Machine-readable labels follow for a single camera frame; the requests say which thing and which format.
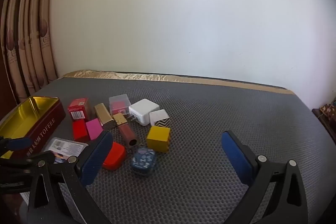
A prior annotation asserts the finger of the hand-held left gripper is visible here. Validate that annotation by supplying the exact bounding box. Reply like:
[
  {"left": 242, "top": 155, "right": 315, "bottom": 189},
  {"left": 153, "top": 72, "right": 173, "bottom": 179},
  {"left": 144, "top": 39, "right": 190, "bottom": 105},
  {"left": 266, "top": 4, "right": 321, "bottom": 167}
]
[
  {"left": 0, "top": 136, "right": 31, "bottom": 159},
  {"left": 0, "top": 151, "right": 54, "bottom": 174}
]

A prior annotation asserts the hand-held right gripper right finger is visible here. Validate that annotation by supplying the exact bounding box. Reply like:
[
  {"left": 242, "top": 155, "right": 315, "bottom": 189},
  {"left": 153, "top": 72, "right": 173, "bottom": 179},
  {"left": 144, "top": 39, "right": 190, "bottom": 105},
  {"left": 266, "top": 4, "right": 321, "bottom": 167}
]
[{"left": 221, "top": 130, "right": 309, "bottom": 224}]

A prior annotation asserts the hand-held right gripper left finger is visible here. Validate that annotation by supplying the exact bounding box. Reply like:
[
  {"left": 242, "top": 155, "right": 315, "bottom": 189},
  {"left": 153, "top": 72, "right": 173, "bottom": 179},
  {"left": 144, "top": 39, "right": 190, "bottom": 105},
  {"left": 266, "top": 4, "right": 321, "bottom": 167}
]
[{"left": 28, "top": 130, "right": 114, "bottom": 224}]

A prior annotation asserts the red-orange rounded box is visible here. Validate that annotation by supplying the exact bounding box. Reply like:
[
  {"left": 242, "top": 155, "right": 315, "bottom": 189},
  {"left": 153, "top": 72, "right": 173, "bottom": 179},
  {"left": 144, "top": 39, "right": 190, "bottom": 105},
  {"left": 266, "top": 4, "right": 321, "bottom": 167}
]
[{"left": 102, "top": 142, "right": 127, "bottom": 171}]

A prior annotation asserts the dark red tin box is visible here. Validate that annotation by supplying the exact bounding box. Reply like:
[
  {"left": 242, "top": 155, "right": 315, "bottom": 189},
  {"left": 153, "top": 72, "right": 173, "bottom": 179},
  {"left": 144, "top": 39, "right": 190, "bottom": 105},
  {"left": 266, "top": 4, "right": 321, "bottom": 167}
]
[{"left": 0, "top": 96, "right": 66, "bottom": 161}]

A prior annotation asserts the pink block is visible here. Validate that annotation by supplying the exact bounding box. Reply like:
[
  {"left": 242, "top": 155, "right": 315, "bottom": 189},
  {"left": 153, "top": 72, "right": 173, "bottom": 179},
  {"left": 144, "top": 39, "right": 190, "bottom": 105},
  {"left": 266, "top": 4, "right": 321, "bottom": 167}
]
[{"left": 86, "top": 118, "right": 104, "bottom": 140}]

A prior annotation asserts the red block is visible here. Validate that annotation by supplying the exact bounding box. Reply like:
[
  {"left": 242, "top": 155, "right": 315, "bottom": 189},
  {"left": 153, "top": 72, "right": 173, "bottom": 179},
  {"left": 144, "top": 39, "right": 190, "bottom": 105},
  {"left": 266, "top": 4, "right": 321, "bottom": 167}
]
[{"left": 73, "top": 119, "right": 88, "bottom": 142}]

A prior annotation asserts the clear card case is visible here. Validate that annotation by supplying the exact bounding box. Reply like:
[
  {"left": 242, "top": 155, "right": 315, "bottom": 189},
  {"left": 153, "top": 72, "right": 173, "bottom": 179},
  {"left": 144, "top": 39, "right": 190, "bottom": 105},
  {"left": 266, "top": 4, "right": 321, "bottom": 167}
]
[{"left": 42, "top": 137, "right": 89, "bottom": 164}]

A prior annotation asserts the maroon lip gloss gold cap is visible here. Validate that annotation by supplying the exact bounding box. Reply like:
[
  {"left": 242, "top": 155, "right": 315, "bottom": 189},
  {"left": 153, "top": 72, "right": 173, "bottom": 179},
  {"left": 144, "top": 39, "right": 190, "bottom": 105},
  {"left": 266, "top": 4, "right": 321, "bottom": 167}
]
[{"left": 113, "top": 113, "right": 139, "bottom": 147}]

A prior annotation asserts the gold lipstick case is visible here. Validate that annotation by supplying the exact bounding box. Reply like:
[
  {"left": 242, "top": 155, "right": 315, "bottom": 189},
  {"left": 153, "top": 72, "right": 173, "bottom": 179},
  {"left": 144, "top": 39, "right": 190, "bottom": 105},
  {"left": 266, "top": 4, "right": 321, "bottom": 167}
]
[{"left": 94, "top": 103, "right": 116, "bottom": 130}]

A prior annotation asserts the blue floral case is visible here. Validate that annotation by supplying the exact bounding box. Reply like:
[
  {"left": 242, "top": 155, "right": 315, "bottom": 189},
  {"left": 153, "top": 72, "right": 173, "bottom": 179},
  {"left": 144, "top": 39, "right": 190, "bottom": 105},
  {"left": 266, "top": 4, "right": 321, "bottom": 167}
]
[{"left": 131, "top": 147, "right": 157, "bottom": 175}]

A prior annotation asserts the red carton with barcode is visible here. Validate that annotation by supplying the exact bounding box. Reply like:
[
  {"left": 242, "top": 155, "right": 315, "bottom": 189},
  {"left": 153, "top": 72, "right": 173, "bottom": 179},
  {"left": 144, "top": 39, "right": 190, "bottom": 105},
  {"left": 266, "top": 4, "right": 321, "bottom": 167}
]
[{"left": 67, "top": 98, "right": 91, "bottom": 121}]

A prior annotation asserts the clear plastic box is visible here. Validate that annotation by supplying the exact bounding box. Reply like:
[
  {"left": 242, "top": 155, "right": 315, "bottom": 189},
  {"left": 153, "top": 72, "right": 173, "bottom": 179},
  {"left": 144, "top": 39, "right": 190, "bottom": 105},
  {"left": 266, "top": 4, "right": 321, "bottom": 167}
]
[{"left": 109, "top": 94, "right": 131, "bottom": 117}]

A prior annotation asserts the yellow cube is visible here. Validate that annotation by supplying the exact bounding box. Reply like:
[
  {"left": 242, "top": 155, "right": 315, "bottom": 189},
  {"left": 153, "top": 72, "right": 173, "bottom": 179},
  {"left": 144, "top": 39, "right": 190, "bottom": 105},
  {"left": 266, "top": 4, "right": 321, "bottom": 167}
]
[{"left": 146, "top": 126, "right": 171, "bottom": 153}]

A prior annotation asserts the white charger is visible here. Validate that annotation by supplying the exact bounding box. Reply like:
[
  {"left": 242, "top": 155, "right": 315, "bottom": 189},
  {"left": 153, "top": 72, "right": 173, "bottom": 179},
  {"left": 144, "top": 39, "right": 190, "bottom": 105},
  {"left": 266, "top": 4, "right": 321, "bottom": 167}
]
[{"left": 126, "top": 98, "right": 160, "bottom": 126}]

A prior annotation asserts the white box with chevron print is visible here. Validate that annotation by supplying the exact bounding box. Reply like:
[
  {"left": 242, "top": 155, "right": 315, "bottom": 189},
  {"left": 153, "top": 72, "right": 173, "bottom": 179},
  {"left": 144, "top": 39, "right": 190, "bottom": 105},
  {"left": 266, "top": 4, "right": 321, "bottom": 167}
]
[{"left": 149, "top": 109, "right": 170, "bottom": 128}]

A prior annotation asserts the grey mesh mat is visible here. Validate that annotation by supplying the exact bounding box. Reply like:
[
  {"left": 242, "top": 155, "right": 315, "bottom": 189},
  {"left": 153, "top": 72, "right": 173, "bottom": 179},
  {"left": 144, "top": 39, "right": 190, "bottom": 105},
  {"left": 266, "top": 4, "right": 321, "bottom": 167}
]
[{"left": 20, "top": 77, "right": 336, "bottom": 224}]

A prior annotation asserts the gold tablecloth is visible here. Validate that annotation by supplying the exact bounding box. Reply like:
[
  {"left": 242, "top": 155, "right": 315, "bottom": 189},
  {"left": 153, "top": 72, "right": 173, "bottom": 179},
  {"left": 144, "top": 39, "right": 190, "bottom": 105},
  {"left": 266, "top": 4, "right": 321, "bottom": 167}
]
[{"left": 61, "top": 70, "right": 296, "bottom": 95}]

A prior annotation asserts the floral patterned box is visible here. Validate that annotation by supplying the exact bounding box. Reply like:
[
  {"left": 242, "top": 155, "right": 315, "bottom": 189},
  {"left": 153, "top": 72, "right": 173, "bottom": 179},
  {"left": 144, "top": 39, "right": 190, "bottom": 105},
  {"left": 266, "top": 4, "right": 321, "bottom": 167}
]
[{"left": 318, "top": 97, "right": 336, "bottom": 118}]

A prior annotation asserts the beige patterned curtain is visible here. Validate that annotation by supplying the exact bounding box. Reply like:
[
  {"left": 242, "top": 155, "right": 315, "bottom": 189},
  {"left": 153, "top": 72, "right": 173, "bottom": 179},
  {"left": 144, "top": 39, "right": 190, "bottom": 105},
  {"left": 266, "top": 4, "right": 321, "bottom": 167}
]
[{"left": 0, "top": 0, "right": 63, "bottom": 109}]

